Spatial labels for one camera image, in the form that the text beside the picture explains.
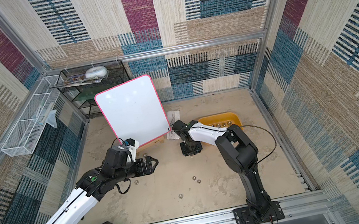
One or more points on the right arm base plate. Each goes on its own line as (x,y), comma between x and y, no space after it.
(247,215)

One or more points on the magazine on shelf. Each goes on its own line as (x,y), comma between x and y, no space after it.
(79,80)

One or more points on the black wire shelf rack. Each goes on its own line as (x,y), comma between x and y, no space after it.
(83,97)

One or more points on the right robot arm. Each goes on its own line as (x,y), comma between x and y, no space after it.
(241,156)

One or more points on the wooden whiteboard easel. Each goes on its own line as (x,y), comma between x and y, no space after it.
(151,143)

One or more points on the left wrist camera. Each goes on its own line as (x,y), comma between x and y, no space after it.
(132,145)

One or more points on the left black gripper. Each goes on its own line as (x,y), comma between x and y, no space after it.
(142,171)

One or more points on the yellow plastic storage box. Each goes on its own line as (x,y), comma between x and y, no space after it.
(213,120)

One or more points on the pink framed whiteboard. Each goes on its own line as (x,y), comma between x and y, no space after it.
(134,110)

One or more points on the white wire wall basket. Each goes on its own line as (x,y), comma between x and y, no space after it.
(36,115)

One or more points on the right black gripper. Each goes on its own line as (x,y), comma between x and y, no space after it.
(190,144)

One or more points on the white round device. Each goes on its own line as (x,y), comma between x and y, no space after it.
(96,73)

